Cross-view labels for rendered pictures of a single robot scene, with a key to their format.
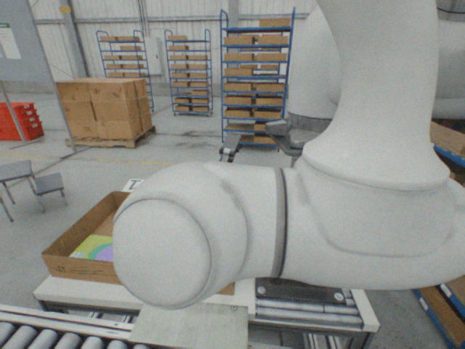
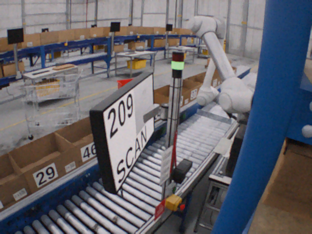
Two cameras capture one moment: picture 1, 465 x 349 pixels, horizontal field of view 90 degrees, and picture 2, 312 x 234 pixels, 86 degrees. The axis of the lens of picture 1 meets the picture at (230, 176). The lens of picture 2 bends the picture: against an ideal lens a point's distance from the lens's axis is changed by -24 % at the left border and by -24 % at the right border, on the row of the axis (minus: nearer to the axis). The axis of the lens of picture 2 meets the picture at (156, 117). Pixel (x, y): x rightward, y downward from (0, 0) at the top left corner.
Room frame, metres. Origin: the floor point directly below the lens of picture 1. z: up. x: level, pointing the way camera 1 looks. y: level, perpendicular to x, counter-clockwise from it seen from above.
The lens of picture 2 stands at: (0.51, -1.65, 1.76)
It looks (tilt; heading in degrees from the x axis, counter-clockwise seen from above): 25 degrees down; 116
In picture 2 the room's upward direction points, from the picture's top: 3 degrees clockwise
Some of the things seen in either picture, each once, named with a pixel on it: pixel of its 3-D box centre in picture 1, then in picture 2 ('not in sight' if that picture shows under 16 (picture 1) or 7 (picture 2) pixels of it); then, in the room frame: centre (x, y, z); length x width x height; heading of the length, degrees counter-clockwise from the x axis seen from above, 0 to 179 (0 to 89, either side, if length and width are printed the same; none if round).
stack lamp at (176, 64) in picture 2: not in sight; (177, 61); (0.20, -0.83, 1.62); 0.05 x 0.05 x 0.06
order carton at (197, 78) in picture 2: not in sight; (198, 84); (-0.24, 1.23, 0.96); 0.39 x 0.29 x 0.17; 82
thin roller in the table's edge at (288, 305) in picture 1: (305, 307); (221, 166); (0.42, -0.22, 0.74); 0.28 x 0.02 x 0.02; 85
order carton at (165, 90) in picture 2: not in sight; (170, 97); (-0.35, 0.45, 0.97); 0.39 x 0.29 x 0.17; 82
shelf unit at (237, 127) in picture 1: (254, 86); not in sight; (3.84, -0.38, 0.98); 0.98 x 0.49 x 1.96; 79
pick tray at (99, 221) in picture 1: (120, 230); not in sight; (0.69, 0.42, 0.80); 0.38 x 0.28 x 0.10; 172
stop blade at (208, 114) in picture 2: not in sight; (213, 117); (0.14, 0.67, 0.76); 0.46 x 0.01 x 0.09; 172
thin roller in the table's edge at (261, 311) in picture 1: (307, 315); (218, 165); (0.40, -0.22, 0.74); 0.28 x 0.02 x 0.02; 85
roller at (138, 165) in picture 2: not in sight; (154, 173); (-0.03, -0.52, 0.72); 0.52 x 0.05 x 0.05; 172
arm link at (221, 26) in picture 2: not in sight; (217, 26); (0.19, 0.01, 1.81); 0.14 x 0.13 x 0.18; 52
